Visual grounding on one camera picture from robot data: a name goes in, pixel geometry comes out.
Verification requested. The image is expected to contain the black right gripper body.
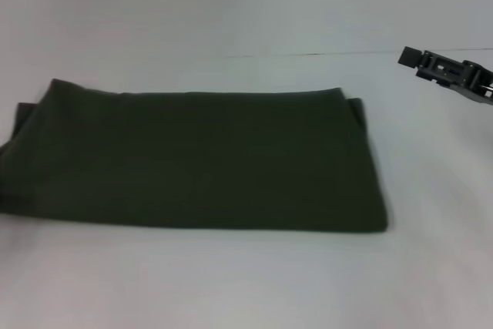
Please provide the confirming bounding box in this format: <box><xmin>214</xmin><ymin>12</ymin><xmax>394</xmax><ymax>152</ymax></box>
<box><xmin>457</xmin><ymin>59</ymin><xmax>493</xmax><ymax>107</ymax></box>

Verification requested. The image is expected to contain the dark green t-shirt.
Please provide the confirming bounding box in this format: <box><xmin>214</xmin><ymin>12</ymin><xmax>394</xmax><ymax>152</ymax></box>
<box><xmin>0</xmin><ymin>78</ymin><xmax>388</xmax><ymax>235</ymax></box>

